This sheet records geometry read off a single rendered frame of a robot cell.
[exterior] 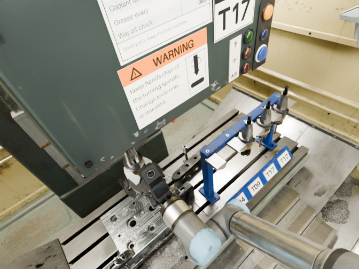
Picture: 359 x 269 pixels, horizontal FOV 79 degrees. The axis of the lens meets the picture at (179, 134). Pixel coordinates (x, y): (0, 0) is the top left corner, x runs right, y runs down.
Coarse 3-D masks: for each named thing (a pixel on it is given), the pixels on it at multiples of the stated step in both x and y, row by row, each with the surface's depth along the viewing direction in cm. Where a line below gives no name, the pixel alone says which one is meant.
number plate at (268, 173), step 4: (272, 164) 104; (268, 168) 103; (272, 168) 104; (264, 172) 102; (268, 172) 103; (272, 172) 104; (276, 172) 105; (264, 176) 102; (268, 176) 103; (272, 176) 104; (268, 180) 102
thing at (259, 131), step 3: (255, 123) 88; (255, 126) 87; (258, 126) 86; (255, 129) 86; (258, 129) 86; (261, 129) 85; (264, 129) 85; (255, 132) 85; (258, 132) 84; (261, 132) 84; (264, 132) 84; (258, 135) 84; (261, 135) 84
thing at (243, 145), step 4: (232, 140) 83; (236, 140) 83; (240, 140) 83; (228, 144) 82; (232, 144) 82; (236, 144) 82; (240, 144) 82; (244, 144) 81; (232, 148) 81; (236, 148) 81; (240, 148) 80; (244, 148) 80
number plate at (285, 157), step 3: (285, 153) 108; (279, 156) 106; (282, 156) 107; (285, 156) 108; (288, 156) 108; (279, 159) 106; (282, 159) 107; (285, 159) 108; (288, 159) 108; (279, 162) 106; (282, 162) 107; (285, 162) 107; (282, 165) 106
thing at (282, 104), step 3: (282, 93) 86; (282, 96) 86; (285, 96) 86; (279, 99) 88; (282, 99) 87; (285, 99) 86; (279, 102) 88; (282, 102) 88; (285, 102) 87; (276, 105) 91; (279, 105) 89; (282, 105) 88; (285, 105) 88; (279, 108) 90; (282, 108) 89; (285, 108) 89
